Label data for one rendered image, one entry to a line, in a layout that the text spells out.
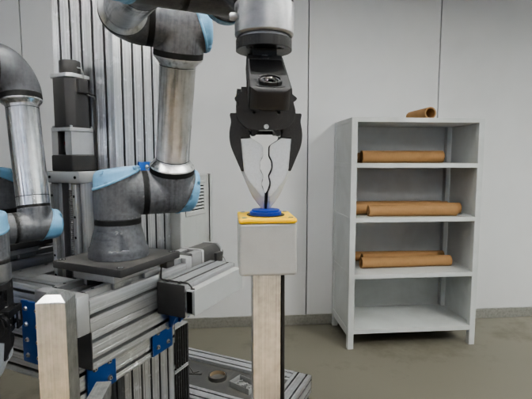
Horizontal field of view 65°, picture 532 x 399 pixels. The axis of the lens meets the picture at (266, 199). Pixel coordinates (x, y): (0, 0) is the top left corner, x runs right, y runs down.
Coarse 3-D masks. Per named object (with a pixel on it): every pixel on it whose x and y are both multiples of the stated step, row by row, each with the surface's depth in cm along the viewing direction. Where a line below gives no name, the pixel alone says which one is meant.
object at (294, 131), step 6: (300, 114) 52; (294, 120) 52; (300, 120) 52; (294, 126) 52; (300, 126) 52; (282, 132) 53; (288, 132) 52; (294, 132) 52; (300, 132) 52; (282, 138) 52; (288, 138) 52; (294, 138) 52; (300, 138) 52; (294, 144) 52; (300, 144) 52; (294, 150) 52; (294, 156) 52; (288, 168) 53
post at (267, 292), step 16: (256, 288) 52; (272, 288) 53; (256, 304) 53; (272, 304) 53; (256, 320) 53; (272, 320) 53; (256, 336) 53; (272, 336) 53; (256, 352) 53; (272, 352) 53; (256, 368) 53; (272, 368) 54; (256, 384) 54; (272, 384) 54
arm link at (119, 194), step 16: (96, 176) 103; (112, 176) 102; (128, 176) 104; (144, 176) 107; (96, 192) 104; (112, 192) 102; (128, 192) 104; (144, 192) 105; (96, 208) 104; (112, 208) 103; (128, 208) 105; (144, 208) 107
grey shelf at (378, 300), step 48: (336, 144) 309; (384, 144) 317; (432, 144) 321; (480, 144) 278; (336, 192) 310; (384, 192) 321; (432, 192) 325; (480, 192) 282; (336, 240) 311; (384, 240) 325; (432, 240) 328; (336, 288) 313; (384, 288) 329; (432, 288) 332
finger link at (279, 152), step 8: (272, 144) 52; (280, 144) 52; (288, 144) 52; (272, 152) 52; (280, 152) 52; (288, 152) 52; (272, 160) 52; (280, 160) 52; (288, 160) 52; (272, 168) 52; (280, 168) 52; (272, 176) 52; (280, 176) 53; (272, 184) 53; (280, 184) 53; (272, 192) 53; (280, 192) 53; (272, 200) 53
